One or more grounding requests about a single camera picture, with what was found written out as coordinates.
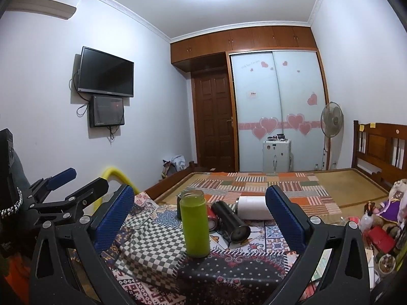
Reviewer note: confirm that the striped patchwork blanket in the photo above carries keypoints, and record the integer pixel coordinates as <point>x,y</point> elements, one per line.
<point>248,184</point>

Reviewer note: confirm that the red box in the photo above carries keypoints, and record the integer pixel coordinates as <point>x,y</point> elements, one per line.
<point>380,238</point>

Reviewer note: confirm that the orange object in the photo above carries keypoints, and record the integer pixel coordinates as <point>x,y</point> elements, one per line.
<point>20,282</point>

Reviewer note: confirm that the standing fan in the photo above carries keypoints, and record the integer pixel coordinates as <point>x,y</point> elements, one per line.
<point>332,120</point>

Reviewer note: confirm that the red can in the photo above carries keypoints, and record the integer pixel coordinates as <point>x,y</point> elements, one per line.
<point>212,220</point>

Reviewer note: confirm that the dark floral cloth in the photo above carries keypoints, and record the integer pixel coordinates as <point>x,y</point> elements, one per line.
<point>229,276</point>

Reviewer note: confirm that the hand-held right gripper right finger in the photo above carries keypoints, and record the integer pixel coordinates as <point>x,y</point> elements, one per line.
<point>283,219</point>

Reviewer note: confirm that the wall television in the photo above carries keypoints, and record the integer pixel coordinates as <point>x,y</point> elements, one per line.
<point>106,71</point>

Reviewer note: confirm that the white air conditioner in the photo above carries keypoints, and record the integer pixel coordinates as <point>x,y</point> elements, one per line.
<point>47,1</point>

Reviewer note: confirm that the sliding wardrobe with heart stickers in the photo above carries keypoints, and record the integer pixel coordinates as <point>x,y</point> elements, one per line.
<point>279,101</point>

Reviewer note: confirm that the brown wooden door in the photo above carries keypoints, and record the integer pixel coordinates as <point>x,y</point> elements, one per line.
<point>213,117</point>

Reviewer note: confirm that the white paper roll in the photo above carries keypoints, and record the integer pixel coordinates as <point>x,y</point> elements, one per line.
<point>254,208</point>

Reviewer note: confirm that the purple dressed doll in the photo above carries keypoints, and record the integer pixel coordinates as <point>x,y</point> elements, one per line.
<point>392,205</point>

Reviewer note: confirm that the colourful patterned blanket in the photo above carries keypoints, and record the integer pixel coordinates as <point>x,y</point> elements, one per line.
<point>254,238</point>

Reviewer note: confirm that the small round bowl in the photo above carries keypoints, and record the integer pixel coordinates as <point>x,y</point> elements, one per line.
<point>387,264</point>

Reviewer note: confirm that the grey checkered cloth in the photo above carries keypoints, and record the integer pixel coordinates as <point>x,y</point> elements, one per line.
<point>149,247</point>

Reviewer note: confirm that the bamboo bed mat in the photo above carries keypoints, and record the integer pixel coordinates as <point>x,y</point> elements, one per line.
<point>349,187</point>

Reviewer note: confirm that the glass jar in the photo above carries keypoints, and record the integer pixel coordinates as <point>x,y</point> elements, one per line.
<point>186,194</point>

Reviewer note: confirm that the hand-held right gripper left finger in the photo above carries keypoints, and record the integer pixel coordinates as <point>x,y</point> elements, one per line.
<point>114,216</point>

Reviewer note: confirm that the green cup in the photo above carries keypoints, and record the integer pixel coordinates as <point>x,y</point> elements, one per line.
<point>194,228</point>

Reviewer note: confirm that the black metal cup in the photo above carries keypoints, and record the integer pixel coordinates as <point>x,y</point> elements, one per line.
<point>229,220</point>

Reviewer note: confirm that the small black wall monitor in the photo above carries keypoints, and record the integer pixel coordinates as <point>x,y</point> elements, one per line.
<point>106,111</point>

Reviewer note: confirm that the yellow curved tube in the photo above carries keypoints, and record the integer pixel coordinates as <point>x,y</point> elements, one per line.
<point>116,173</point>

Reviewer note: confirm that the wooden bed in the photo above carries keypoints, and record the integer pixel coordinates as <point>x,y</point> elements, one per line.
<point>378,147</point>

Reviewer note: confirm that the wooden overhead cabinets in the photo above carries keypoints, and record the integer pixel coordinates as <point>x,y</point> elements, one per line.
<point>241,41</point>

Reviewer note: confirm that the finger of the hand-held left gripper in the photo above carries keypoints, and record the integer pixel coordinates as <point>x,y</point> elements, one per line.
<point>62,178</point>
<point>86,193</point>

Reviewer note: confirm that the pile of bags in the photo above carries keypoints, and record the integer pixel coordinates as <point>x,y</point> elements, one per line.
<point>174,165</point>

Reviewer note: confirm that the white squeeze bottle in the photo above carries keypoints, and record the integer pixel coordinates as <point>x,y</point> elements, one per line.
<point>367,220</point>

